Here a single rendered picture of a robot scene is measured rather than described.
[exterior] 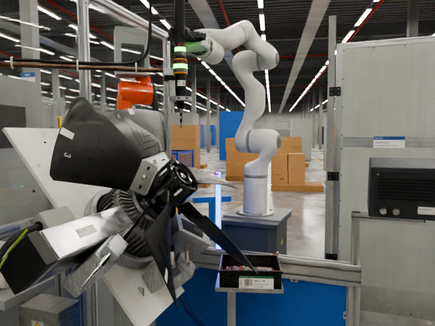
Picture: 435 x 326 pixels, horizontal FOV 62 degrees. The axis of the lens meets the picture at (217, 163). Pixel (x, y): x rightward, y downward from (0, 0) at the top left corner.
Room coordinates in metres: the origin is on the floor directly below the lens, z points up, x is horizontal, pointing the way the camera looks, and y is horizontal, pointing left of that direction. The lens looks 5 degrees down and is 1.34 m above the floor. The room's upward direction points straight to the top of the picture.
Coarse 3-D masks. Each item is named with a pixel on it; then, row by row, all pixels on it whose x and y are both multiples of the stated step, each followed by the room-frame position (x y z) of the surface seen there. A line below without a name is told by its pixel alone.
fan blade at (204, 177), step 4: (188, 168) 1.38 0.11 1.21; (192, 168) 1.39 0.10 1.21; (192, 172) 1.34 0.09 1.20; (196, 172) 1.35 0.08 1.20; (204, 172) 1.37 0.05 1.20; (196, 176) 1.28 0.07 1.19; (200, 176) 1.28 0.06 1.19; (204, 176) 1.29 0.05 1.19; (208, 176) 1.31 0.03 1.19; (212, 176) 1.34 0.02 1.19; (216, 176) 1.37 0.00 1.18; (200, 180) 1.19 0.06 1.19; (204, 180) 1.21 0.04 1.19; (208, 180) 1.23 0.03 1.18; (212, 180) 1.25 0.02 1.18; (216, 180) 1.27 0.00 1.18; (220, 180) 1.30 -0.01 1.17; (224, 180) 1.34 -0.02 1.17; (220, 184) 1.23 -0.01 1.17; (224, 184) 1.26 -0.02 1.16; (228, 184) 1.29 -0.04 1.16; (232, 184) 1.34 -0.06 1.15; (236, 188) 1.31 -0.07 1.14
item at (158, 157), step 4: (152, 156) 1.12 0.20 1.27; (156, 156) 1.12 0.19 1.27; (160, 156) 1.12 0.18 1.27; (164, 156) 1.12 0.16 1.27; (148, 160) 1.11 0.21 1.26; (152, 160) 1.11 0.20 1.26; (160, 160) 1.11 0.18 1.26; (164, 160) 1.11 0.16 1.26; (168, 160) 1.11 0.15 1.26; (156, 164) 1.10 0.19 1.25; (160, 164) 1.10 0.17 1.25; (160, 168) 1.09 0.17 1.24
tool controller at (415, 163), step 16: (384, 160) 1.27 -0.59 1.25; (400, 160) 1.26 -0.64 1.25; (416, 160) 1.24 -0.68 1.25; (432, 160) 1.23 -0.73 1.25; (368, 176) 1.32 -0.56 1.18; (384, 176) 1.22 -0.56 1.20; (400, 176) 1.20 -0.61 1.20; (416, 176) 1.18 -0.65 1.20; (432, 176) 1.17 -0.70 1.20; (368, 192) 1.30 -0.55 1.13; (384, 192) 1.23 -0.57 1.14; (400, 192) 1.21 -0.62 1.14; (416, 192) 1.19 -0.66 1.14; (432, 192) 1.18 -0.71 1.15; (368, 208) 1.27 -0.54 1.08; (384, 208) 1.22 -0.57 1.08; (400, 208) 1.22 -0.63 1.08; (416, 208) 1.21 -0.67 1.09; (432, 208) 1.19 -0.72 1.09
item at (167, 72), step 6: (168, 72) 1.12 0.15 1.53; (168, 78) 1.12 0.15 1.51; (174, 78) 1.12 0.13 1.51; (168, 84) 1.13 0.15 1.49; (174, 84) 1.13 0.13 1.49; (168, 90) 1.14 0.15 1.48; (174, 90) 1.13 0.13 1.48; (168, 96) 1.14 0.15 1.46; (174, 96) 1.12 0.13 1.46; (180, 96) 1.11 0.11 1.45; (186, 96) 1.12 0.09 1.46
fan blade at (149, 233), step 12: (168, 204) 0.91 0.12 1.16; (168, 216) 0.88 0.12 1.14; (156, 228) 0.76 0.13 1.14; (168, 228) 0.86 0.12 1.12; (156, 240) 0.75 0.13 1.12; (168, 240) 0.83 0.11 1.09; (156, 252) 0.73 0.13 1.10; (168, 252) 0.81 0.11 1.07; (168, 264) 0.79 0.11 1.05; (168, 276) 0.77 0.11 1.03; (168, 288) 0.75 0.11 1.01
